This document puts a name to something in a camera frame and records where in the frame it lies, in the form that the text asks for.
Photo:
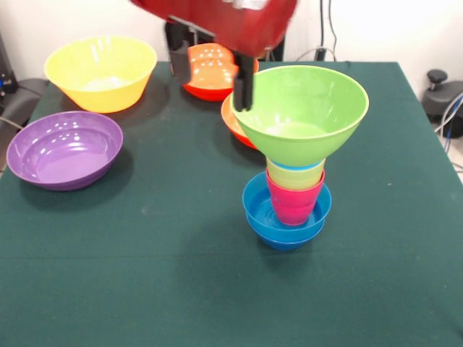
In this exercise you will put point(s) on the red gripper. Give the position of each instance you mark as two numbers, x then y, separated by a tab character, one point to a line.
246	25

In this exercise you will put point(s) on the orange bowl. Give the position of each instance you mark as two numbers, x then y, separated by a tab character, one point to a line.
235	123
210	76

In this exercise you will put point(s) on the light green bowl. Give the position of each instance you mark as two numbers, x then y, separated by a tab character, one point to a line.
300	108

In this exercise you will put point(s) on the light blue cup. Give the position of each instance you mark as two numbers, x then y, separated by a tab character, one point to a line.
296	167

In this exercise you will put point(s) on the yellow-green cup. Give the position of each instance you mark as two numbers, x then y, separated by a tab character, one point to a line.
294	179

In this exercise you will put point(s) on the light blue bowl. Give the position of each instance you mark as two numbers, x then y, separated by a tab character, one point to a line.
253	213

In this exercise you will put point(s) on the red cup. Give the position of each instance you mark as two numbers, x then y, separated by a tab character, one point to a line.
294	206

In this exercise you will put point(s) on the purple bowl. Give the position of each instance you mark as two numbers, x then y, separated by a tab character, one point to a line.
61	155

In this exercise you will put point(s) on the dark blue bowl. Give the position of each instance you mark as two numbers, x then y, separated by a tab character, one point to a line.
285	242

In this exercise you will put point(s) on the black plug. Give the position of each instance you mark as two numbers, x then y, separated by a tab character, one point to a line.
320	54

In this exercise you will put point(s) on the large yellow bowl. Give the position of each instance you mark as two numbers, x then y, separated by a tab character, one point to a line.
101	94

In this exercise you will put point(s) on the black chair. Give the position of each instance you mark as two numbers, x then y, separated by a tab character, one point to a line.
21	97

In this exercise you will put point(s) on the dark green tablecloth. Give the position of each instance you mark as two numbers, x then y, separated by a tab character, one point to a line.
231	289

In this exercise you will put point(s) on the black knob clamp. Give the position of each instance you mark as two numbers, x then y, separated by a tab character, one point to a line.
437	76

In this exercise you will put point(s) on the black rounded base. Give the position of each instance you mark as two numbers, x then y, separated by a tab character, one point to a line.
443	103

